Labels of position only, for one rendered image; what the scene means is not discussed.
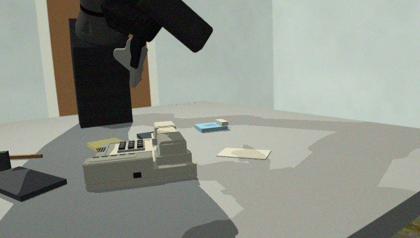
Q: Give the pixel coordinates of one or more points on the beige desk phone body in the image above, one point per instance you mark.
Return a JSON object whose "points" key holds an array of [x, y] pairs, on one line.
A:
{"points": [[134, 162]]}

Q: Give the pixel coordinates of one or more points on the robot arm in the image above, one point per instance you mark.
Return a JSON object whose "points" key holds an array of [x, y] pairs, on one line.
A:
{"points": [[173, 15]]}

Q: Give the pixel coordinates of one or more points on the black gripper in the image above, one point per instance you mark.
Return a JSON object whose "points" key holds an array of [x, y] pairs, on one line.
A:
{"points": [[127, 18]]}

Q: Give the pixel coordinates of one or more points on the cream flat sheet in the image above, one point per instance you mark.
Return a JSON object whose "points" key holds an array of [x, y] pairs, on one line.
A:
{"points": [[244, 153]]}

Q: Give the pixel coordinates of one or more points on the beige rectangular block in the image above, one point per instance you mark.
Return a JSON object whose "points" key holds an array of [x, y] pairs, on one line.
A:
{"points": [[221, 122]]}

